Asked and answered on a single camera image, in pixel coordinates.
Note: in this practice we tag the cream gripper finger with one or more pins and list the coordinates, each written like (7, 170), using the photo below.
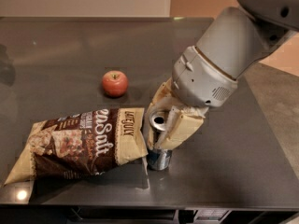
(160, 101)
(182, 123)

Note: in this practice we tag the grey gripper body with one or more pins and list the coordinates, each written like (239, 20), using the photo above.
(202, 78)

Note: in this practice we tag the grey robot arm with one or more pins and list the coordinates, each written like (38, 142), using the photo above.
(238, 38)

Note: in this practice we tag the brown sea salt chip bag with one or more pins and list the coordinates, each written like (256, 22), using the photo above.
(81, 145)

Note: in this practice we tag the red apple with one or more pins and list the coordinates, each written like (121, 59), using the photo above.
(114, 83)

